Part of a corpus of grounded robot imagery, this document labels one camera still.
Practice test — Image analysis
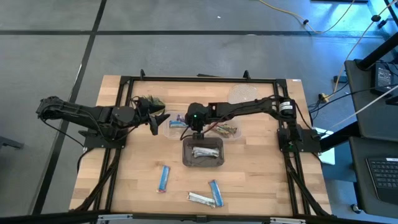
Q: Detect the yellow floor cable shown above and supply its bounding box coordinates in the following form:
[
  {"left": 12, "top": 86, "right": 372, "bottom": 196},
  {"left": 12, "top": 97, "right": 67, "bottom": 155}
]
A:
[{"left": 257, "top": 0, "right": 357, "bottom": 34}]

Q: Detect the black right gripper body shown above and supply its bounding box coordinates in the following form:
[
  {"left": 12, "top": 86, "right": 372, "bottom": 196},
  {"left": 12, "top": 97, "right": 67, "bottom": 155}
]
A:
[{"left": 185, "top": 102, "right": 216, "bottom": 141}]

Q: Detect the dark grey plastic bin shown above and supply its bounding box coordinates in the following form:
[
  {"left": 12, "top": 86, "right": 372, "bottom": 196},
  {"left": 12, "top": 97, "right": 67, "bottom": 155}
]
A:
[{"left": 182, "top": 137, "right": 225, "bottom": 168}]

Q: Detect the round clear woven coaster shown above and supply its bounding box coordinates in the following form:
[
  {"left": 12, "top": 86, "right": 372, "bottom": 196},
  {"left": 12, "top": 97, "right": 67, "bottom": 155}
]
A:
[{"left": 228, "top": 83, "right": 261, "bottom": 105}]

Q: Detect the black aluminium rig frame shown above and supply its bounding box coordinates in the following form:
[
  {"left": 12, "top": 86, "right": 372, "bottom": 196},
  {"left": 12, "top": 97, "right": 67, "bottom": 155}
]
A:
[{"left": 68, "top": 68, "right": 335, "bottom": 224}]

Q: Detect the white and green granola bar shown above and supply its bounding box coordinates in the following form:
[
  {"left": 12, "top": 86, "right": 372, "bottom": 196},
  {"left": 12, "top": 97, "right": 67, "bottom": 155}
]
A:
[{"left": 187, "top": 192, "right": 216, "bottom": 208}]

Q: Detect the black power brick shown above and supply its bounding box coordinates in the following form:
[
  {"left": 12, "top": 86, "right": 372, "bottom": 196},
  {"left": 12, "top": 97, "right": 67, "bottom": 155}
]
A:
[{"left": 370, "top": 62, "right": 394, "bottom": 96}]

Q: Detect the black laptop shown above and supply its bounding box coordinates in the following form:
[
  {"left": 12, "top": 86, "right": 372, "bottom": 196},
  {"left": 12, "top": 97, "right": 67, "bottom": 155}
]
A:
[{"left": 365, "top": 157, "right": 398, "bottom": 203}]

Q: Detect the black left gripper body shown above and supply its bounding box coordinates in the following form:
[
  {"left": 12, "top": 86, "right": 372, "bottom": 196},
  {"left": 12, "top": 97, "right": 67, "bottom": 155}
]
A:
[{"left": 132, "top": 96, "right": 159, "bottom": 136}]

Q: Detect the black desk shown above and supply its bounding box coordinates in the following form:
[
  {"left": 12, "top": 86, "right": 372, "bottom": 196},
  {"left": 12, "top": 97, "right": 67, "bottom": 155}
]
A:
[
  {"left": 348, "top": 136, "right": 398, "bottom": 218},
  {"left": 343, "top": 58, "right": 398, "bottom": 141}
]

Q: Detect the clear plastic bin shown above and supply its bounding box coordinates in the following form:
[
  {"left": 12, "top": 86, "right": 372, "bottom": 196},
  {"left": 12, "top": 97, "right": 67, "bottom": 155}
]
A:
[
  {"left": 163, "top": 111, "right": 203, "bottom": 141},
  {"left": 201, "top": 111, "right": 243, "bottom": 142}
]

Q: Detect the cream cable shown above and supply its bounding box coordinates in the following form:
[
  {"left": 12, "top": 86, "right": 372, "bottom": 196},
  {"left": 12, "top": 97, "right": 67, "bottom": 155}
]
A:
[{"left": 333, "top": 0, "right": 393, "bottom": 93}]

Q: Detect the black diagonal beam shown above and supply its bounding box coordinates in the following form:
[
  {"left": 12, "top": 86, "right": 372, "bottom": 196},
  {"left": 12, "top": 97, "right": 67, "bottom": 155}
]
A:
[{"left": 356, "top": 39, "right": 398, "bottom": 70}]

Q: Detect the white and blue granola bar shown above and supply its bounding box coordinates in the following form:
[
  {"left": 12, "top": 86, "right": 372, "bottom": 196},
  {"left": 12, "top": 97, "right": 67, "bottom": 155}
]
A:
[{"left": 192, "top": 146, "right": 220, "bottom": 155}]

